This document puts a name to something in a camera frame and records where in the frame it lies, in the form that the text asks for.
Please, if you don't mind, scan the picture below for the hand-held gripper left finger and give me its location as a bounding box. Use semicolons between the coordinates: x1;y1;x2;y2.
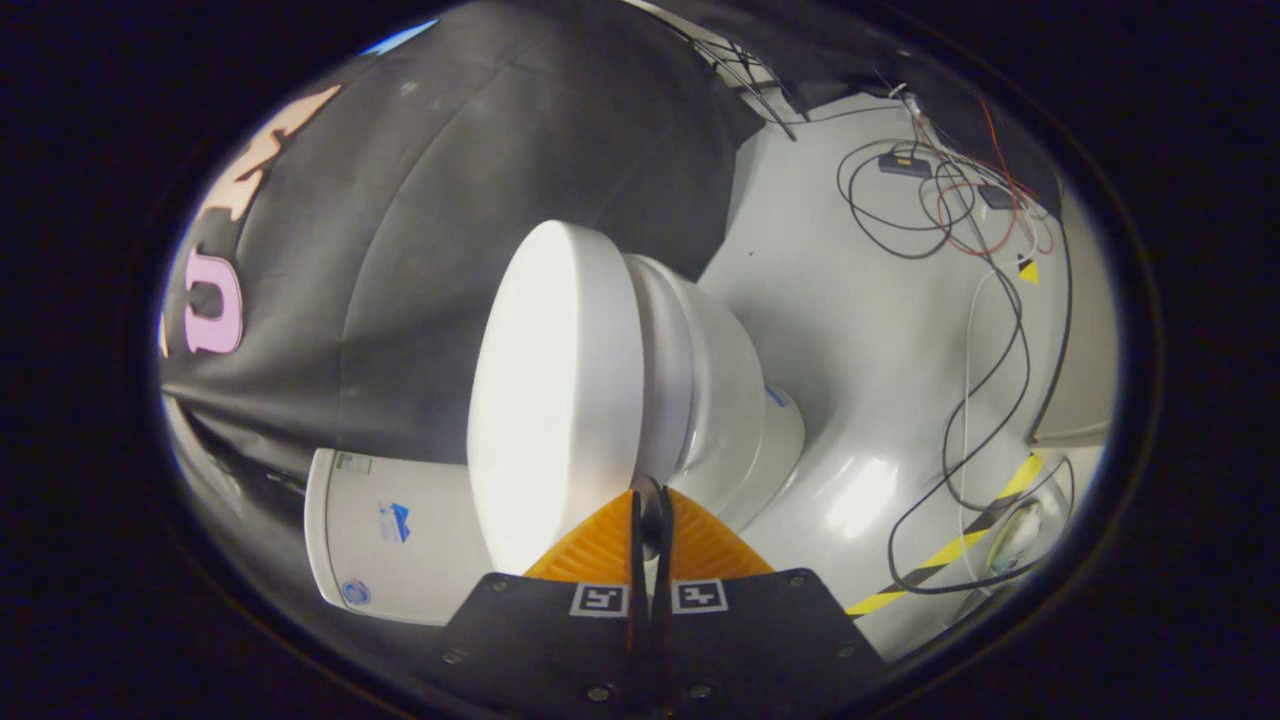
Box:
440;488;651;716

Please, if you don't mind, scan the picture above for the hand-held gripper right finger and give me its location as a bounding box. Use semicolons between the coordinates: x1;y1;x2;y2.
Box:
650;478;891;716

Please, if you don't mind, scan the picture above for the white toilet lid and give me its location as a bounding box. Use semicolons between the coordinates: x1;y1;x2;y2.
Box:
467;220;647;577

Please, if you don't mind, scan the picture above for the white ceramic toilet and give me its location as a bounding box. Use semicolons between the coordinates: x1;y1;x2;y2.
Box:
303;250;807;627

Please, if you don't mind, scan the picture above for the white toilet seat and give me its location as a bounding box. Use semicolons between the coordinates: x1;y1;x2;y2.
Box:
625;255;698;483

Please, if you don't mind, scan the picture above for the yellow black floor tape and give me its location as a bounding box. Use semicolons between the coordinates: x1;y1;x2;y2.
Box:
845;452;1047;617

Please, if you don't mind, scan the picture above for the black backdrop cloth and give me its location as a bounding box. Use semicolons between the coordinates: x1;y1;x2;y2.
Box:
158;0;801;471

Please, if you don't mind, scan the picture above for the white cable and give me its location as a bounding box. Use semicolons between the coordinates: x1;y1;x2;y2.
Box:
957;265;1007;533

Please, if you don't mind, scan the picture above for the long black cable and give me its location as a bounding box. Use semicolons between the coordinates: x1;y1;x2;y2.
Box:
888;215;1077;598

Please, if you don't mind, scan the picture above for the coiled black cable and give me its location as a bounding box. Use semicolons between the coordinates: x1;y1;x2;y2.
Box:
838;138;977;261

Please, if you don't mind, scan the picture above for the red cable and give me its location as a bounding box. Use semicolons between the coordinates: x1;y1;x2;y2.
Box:
935;95;1057;257

